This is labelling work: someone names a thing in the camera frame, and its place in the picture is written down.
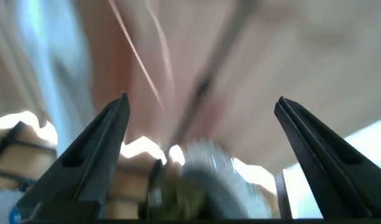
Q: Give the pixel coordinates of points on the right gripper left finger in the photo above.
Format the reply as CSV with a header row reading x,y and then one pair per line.
x,y
94,149

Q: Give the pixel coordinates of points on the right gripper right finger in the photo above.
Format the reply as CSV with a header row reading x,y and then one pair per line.
x,y
339,174

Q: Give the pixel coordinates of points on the green garment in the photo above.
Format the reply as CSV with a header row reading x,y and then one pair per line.
x,y
177,199

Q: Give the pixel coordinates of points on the pink clothes hanger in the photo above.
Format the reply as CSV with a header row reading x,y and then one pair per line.
x,y
138,59

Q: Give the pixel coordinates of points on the white laundry basket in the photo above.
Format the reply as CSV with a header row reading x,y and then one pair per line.
x,y
221,186

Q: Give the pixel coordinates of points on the black clothes rack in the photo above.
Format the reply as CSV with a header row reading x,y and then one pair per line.
x,y
204,84

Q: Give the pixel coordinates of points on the beige curtain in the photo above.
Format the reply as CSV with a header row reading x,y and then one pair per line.
x,y
286,62

